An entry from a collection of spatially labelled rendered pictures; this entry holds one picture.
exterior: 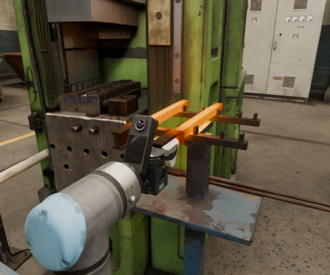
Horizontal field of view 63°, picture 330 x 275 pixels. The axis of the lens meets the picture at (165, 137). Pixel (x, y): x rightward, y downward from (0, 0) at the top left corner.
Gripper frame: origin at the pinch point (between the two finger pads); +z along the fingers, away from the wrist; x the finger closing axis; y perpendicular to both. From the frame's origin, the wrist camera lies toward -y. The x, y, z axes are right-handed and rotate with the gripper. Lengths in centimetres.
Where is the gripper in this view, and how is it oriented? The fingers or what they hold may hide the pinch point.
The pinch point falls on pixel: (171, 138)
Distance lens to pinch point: 64.6
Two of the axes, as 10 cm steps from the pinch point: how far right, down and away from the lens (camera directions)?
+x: 8.9, 1.6, -4.3
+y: 0.0, 9.4, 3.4
